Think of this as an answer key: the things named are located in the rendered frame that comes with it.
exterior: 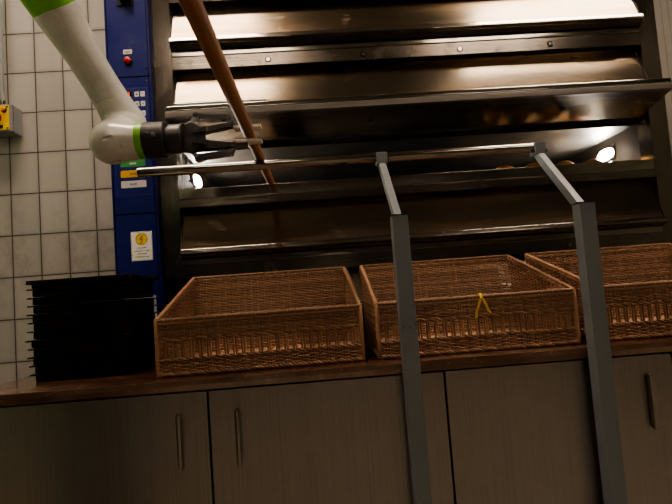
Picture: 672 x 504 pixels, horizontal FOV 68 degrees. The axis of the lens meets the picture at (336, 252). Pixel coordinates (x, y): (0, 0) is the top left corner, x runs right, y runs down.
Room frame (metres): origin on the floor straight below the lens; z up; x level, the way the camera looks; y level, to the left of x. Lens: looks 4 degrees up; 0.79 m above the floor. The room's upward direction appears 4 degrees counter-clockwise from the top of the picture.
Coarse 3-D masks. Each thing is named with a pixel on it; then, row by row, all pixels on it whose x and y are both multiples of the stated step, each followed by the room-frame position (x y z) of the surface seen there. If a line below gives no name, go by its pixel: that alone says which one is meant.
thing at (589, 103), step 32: (448, 96) 1.70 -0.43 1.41; (480, 96) 1.71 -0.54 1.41; (512, 96) 1.71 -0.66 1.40; (544, 96) 1.72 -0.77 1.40; (576, 96) 1.74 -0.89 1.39; (608, 96) 1.76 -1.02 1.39; (640, 96) 1.77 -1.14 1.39; (288, 128) 1.79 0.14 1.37; (320, 128) 1.81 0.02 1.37; (352, 128) 1.83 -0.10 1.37; (384, 128) 1.85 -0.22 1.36; (416, 128) 1.87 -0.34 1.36; (448, 128) 1.89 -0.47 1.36
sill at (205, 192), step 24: (504, 168) 1.86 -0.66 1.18; (528, 168) 1.86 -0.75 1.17; (576, 168) 1.87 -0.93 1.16; (600, 168) 1.88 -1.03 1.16; (624, 168) 1.88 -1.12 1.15; (648, 168) 1.88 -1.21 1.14; (192, 192) 1.81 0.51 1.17; (216, 192) 1.81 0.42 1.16; (240, 192) 1.82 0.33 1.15; (264, 192) 1.82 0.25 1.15; (288, 192) 1.82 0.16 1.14
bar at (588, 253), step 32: (256, 160) 1.45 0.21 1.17; (288, 160) 1.45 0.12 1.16; (320, 160) 1.45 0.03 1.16; (352, 160) 1.46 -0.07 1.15; (384, 160) 1.45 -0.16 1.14; (544, 160) 1.44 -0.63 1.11; (576, 192) 1.32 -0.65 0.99; (576, 224) 1.28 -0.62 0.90; (416, 320) 1.24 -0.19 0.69; (416, 352) 1.24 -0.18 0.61; (608, 352) 1.26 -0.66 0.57; (416, 384) 1.24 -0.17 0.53; (608, 384) 1.26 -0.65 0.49; (416, 416) 1.24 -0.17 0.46; (608, 416) 1.26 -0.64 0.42; (416, 448) 1.24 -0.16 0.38; (608, 448) 1.26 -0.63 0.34; (416, 480) 1.24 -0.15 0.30; (608, 480) 1.26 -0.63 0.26
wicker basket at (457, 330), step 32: (480, 256) 1.82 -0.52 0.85; (384, 288) 1.79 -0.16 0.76; (416, 288) 1.79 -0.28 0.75; (448, 288) 1.79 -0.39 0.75; (480, 288) 1.79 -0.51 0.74; (512, 288) 1.79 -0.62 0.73; (544, 288) 1.54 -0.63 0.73; (384, 320) 1.35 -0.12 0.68; (448, 320) 1.35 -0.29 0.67; (480, 320) 1.76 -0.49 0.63; (512, 320) 1.36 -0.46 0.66; (544, 320) 1.36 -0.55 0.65; (576, 320) 1.36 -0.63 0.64; (384, 352) 1.35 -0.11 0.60; (448, 352) 1.35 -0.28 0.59
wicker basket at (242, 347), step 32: (192, 288) 1.73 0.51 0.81; (224, 288) 1.76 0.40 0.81; (256, 288) 1.77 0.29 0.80; (288, 288) 1.77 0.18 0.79; (320, 288) 1.78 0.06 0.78; (352, 288) 1.50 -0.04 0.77; (160, 320) 1.31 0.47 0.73; (192, 320) 1.32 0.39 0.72; (224, 320) 1.32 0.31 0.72; (256, 320) 1.33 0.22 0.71; (288, 320) 1.33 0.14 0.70; (320, 320) 1.34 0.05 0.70; (352, 320) 1.34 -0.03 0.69; (160, 352) 1.33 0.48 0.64; (192, 352) 1.68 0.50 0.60; (224, 352) 1.68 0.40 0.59; (256, 352) 1.32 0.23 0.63; (288, 352) 1.33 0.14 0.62; (320, 352) 1.34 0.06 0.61; (352, 352) 1.34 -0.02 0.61
